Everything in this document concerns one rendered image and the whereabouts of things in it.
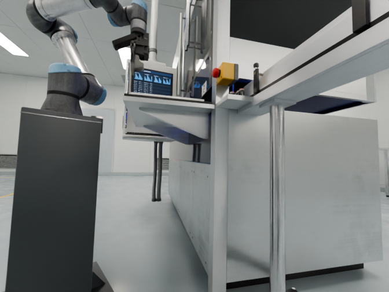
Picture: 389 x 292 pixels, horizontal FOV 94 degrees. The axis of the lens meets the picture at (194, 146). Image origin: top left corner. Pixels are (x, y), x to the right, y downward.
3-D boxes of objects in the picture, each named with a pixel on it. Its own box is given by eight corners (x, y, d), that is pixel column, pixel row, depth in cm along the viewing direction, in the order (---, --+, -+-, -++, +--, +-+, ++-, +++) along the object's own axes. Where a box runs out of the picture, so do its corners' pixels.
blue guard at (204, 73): (171, 132, 278) (171, 121, 279) (213, 83, 90) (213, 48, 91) (170, 132, 278) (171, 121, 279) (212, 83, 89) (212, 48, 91)
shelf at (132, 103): (195, 130, 154) (195, 128, 154) (230, 110, 86) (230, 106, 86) (136, 127, 143) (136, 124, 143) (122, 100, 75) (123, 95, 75)
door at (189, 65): (183, 98, 179) (185, 40, 182) (195, 78, 133) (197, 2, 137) (183, 98, 179) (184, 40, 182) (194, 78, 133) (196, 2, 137)
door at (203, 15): (195, 78, 133) (197, 2, 137) (215, 42, 91) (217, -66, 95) (194, 78, 133) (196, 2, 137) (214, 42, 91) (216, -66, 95)
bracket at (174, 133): (187, 145, 143) (187, 128, 144) (188, 144, 140) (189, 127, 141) (142, 142, 135) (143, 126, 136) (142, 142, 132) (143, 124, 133)
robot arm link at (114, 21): (101, -1, 85) (121, -5, 83) (116, 17, 96) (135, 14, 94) (100, 15, 85) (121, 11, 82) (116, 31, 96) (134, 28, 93)
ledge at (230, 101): (243, 110, 85) (243, 106, 85) (260, 102, 73) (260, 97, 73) (216, 107, 82) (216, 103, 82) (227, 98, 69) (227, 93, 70)
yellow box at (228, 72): (231, 86, 83) (231, 71, 83) (238, 80, 76) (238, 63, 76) (215, 84, 81) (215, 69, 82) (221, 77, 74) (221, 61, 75)
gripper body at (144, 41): (147, 54, 85) (149, 29, 86) (128, 51, 83) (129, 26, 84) (148, 62, 92) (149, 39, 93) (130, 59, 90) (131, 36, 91)
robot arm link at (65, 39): (72, 103, 85) (32, 19, 95) (96, 112, 100) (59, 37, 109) (91, 88, 83) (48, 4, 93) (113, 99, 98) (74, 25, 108)
